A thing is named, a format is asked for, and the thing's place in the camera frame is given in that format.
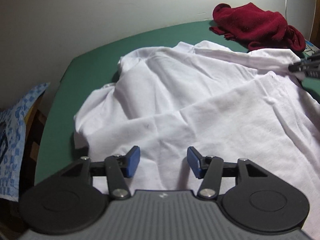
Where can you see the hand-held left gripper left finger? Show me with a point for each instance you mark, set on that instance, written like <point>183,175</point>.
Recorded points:
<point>132,161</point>

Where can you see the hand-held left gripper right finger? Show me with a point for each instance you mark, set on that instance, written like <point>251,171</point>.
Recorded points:
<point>193,161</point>

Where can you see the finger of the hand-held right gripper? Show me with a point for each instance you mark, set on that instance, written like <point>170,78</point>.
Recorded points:
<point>312,58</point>
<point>305,67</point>

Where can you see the white shirt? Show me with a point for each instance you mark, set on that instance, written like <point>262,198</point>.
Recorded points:
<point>187,100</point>

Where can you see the dark red garment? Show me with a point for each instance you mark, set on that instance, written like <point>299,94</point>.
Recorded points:
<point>252,22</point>

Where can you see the green covered table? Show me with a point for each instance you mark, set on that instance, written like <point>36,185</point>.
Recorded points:
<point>100,62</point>

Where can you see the blue patterned cloth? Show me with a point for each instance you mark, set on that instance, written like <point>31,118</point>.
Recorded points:
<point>15,135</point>

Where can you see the wooden door frame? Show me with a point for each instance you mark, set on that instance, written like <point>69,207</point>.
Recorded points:
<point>316,25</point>

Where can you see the wooden furniture frame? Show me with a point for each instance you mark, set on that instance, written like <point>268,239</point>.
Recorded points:
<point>35,135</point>

